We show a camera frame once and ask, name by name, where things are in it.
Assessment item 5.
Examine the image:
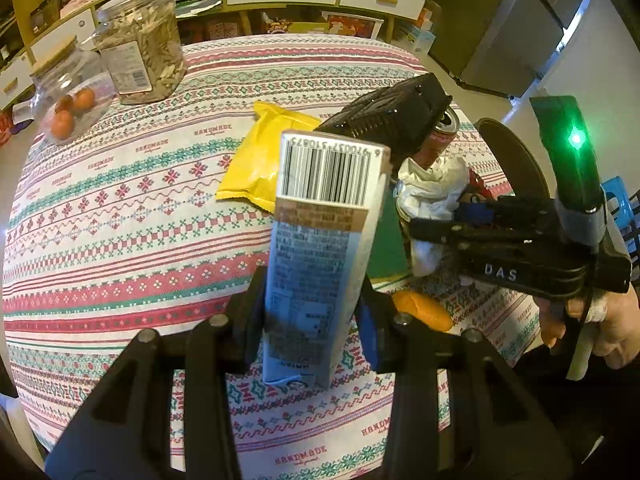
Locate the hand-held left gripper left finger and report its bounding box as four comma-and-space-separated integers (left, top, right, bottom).
44, 265, 271, 480

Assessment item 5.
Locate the silver drink carton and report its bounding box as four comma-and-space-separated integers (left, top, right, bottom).
262, 130, 392, 388

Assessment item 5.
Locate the person's right hand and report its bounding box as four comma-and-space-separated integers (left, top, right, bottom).
542, 287, 640, 376

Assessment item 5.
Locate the black plastic tray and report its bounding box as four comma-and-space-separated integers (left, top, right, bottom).
318, 73, 453, 165

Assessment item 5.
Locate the red cartoon drink can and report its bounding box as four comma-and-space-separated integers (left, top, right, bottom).
414, 106, 465, 170

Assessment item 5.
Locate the yellow snack packet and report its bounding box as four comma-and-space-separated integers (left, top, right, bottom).
216, 101, 323, 213

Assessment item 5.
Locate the grey refrigerator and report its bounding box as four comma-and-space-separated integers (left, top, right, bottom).
430, 0, 593, 97

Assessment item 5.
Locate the dark round trash bin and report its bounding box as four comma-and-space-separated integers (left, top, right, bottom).
474, 117, 548, 201

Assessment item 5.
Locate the white tissue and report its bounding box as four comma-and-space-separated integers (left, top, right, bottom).
396, 156, 471, 277

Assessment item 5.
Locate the green card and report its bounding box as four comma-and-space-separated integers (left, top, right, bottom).
366, 180, 412, 281

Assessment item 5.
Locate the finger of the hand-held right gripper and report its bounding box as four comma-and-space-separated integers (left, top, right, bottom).
408, 216, 483, 257
457, 194, 553, 223

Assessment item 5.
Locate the plastic jar of seeds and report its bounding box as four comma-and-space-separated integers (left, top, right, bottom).
90, 0, 188, 106

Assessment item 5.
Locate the glass jar with wooden lid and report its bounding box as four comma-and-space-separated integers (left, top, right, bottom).
27, 36, 117, 147

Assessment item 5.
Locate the blue plastic stool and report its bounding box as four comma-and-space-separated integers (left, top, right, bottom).
602, 176, 640, 228

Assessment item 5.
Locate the red picture box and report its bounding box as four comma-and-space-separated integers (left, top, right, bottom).
326, 12, 385, 40

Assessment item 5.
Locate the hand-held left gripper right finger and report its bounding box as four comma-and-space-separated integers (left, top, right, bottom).
355, 275, 576, 480

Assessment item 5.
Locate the orange peel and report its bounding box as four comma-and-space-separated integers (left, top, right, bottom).
390, 290, 455, 333

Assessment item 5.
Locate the light blue cardboard box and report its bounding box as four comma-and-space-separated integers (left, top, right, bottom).
397, 22, 436, 56

